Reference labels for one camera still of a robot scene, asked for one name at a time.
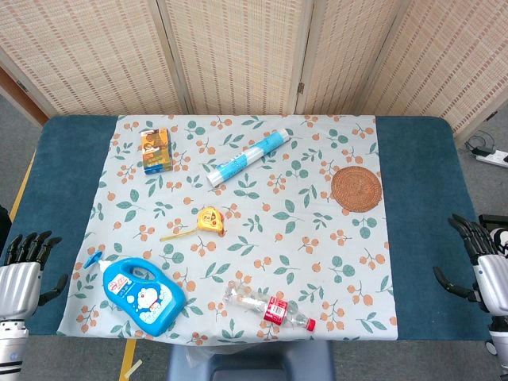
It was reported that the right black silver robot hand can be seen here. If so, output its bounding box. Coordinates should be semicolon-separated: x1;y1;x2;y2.
433;214;508;315

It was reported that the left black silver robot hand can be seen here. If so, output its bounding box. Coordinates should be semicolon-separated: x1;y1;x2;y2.
0;230;69;323

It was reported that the yellow tape measure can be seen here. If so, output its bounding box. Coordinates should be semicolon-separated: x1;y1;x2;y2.
160;206;225;242

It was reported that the dark blue table cover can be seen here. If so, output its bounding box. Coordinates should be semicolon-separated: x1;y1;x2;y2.
6;114;494;343

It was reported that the white power strip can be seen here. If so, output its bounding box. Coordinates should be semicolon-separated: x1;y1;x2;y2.
475;149;508;167

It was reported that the blue cartoon detergent bottle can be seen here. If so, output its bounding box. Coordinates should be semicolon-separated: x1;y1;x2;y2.
83;250;187;338

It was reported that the round woven rattan coaster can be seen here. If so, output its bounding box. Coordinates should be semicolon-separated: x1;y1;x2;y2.
331;165;383;213

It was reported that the orange blue carton box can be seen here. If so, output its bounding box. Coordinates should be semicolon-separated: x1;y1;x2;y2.
140;126;175;175

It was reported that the floral print tablecloth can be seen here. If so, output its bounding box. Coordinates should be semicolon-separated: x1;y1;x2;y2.
56;114;398;346

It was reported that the clear plastic bottle red label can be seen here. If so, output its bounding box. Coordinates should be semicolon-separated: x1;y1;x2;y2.
223;279;318;333

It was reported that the blue grey robot torso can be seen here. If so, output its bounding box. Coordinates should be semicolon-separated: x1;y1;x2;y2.
166;340;337;381

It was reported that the blue white plastic bag roll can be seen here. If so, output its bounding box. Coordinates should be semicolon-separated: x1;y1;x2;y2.
206;127;293;187

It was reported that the woven bamboo folding screen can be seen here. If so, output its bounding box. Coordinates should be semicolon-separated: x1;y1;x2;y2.
0;0;508;135

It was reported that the black power adapter with cable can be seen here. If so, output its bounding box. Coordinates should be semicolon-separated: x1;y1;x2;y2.
464;130;498;156

